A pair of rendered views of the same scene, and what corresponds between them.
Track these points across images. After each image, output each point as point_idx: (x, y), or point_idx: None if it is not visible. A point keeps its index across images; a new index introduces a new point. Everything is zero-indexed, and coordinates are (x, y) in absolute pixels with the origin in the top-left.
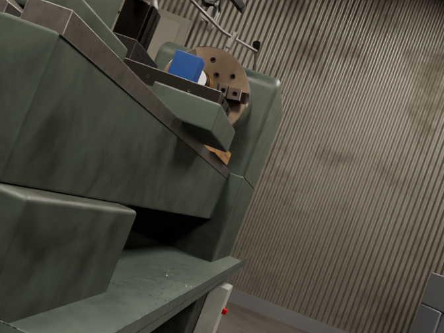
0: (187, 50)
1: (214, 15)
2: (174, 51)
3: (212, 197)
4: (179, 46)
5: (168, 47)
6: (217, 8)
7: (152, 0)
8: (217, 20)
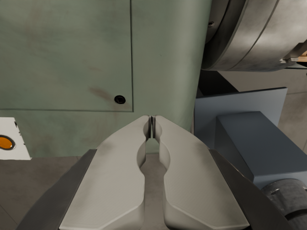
0: (191, 93)
1: (222, 158)
2: (193, 113)
3: None
4: (184, 118)
5: (189, 130)
6: (272, 208)
7: None
8: (83, 163)
